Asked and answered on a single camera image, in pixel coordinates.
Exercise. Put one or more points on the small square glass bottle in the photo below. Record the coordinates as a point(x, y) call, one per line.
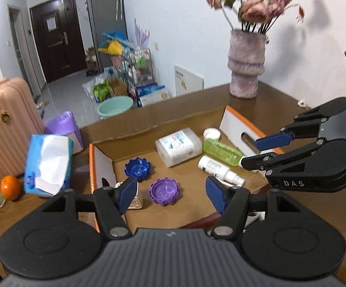
point(137, 201)

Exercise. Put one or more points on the orange fruit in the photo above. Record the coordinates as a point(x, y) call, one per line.
point(10, 187)

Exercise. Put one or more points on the green plastic bag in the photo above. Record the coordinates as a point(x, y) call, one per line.
point(101, 91)

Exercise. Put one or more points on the blue screw cap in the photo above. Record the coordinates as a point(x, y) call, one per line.
point(137, 169)

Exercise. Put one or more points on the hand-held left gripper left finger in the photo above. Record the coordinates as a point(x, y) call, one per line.
point(128, 193)

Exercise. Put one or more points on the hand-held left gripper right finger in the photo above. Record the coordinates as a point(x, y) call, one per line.
point(216, 195)

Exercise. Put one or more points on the pink ceramic vase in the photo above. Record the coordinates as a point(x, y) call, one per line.
point(246, 65)

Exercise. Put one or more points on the clear wet wipes container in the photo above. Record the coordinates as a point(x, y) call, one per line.
point(179, 147)

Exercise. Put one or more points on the purple screw cap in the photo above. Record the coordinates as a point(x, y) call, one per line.
point(164, 191)

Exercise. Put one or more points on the yellow watering can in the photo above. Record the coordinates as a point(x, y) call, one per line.
point(114, 48)

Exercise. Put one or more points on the purple paper decoration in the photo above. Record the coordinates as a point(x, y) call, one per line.
point(142, 36)

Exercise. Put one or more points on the white spray bottle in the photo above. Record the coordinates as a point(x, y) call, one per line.
point(214, 167)

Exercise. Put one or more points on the dried pink flowers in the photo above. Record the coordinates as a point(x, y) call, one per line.
point(255, 9)

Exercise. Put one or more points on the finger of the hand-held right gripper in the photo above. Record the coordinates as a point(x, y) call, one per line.
point(273, 140)
point(256, 161)

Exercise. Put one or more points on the grey refrigerator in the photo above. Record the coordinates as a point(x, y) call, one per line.
point(107, 21)

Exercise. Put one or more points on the pink suitcase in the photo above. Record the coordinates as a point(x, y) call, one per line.
point(8, 119)

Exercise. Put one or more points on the green bottle white cap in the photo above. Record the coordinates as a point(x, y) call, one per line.
point(220, 152)

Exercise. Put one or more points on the orange cardboard box pumpkin print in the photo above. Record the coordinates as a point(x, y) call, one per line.
point(184, 207)

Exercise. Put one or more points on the blue tissue pack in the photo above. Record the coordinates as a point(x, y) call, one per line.
point(48, 164)

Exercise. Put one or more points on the green plastic basin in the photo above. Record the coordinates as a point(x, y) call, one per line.
point(114, 106)

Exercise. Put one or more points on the blue and white carton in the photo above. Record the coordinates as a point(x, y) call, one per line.
point(153, 94)

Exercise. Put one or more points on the metal storage rack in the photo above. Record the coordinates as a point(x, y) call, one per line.
point(138, 68)

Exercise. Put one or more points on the grey interior door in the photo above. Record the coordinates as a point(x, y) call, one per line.
point(21, 50)

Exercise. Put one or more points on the small white screw cap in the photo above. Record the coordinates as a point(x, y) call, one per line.
point(211, 133)

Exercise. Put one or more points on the dark brown entrance door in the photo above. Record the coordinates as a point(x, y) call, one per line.
point(59, 39)

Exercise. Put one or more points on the small brown cardboard box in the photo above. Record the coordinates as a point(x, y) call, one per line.
point(118, 88)

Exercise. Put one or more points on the purple tissue pack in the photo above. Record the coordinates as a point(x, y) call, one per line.
point(63, 127)

